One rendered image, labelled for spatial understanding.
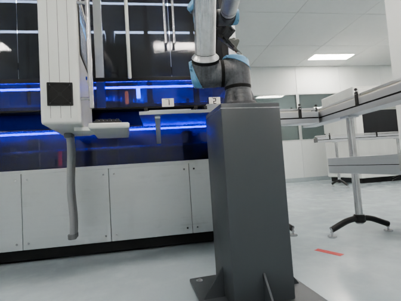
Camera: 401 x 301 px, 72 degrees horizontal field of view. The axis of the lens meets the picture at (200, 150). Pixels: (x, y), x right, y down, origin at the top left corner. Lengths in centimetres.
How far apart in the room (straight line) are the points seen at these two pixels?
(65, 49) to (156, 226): 121
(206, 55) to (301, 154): 642
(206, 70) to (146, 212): 114
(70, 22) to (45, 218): 122
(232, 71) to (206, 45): 16
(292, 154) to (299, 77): 199
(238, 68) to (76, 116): 81
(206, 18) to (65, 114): 81
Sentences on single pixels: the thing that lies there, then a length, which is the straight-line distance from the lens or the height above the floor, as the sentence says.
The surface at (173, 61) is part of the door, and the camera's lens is 212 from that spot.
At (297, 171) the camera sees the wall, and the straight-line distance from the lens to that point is 740.
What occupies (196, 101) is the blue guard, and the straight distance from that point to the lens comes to 204.
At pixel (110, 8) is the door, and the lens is 230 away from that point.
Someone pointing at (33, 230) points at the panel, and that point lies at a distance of 216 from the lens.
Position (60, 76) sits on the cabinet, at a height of 104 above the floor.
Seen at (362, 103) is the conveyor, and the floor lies 89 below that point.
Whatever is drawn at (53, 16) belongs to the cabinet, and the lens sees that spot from 168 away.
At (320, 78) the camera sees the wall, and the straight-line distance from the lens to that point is 810.
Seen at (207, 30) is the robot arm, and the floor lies 107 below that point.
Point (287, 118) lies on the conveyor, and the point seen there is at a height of 89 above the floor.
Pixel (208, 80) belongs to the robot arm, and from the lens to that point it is 121.
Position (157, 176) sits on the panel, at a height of 50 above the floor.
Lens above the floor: 55
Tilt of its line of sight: 3 degrees up
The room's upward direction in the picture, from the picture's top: 4 degrees counter-clockwise
